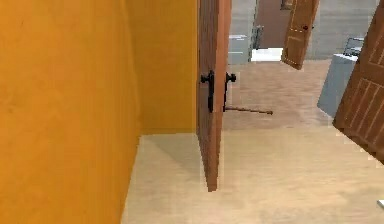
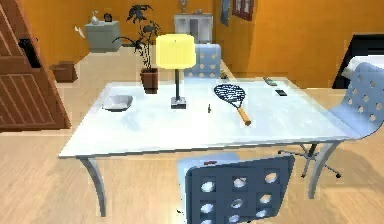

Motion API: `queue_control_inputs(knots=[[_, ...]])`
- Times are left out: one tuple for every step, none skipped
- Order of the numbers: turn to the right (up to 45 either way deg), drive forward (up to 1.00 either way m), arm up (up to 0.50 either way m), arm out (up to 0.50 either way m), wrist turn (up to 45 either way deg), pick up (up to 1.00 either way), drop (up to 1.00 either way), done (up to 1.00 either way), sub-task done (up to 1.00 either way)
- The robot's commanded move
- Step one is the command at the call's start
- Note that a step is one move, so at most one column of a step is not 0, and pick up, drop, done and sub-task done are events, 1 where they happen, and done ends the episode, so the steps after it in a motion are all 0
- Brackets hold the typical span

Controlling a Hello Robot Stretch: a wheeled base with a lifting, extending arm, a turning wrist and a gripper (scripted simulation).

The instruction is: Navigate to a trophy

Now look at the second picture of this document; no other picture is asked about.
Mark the brown wooden door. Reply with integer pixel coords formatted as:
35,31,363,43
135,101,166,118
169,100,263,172
0,0,72,132

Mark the white square bowl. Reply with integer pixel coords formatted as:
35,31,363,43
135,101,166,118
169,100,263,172
101,94,134,112

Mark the brown bin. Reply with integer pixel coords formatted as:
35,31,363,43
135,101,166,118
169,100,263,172
49,61,79,84

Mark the blue wall hanging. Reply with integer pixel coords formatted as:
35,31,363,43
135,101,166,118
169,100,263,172
219,0,232,28

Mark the grey green cabinet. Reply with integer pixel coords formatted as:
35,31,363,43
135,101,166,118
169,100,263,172
83,20,123,54

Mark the black door handle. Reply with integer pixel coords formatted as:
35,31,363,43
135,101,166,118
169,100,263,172
18,37,42,69

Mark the black tennis racket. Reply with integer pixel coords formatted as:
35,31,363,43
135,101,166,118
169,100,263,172
213,83,252,127

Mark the blue perforated chair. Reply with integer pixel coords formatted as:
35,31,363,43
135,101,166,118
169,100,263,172
176,152,296,224
183,43,223,80
278,61,384,179

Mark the potted house plant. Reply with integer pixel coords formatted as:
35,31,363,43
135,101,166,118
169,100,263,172
112,4,162,95

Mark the red framed picture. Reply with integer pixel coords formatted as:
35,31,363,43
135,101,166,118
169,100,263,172
231,0,255,22

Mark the white glass cabinet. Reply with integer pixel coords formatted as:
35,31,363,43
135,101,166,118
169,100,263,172
173,12,214,45

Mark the yellow shade table lamp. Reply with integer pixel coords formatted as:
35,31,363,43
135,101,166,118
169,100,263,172
155,33,197,110

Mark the white vase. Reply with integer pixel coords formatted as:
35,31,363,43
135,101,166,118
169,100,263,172
90,10,101,26

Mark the white table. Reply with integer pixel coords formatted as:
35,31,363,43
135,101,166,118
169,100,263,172
58,77,362,218

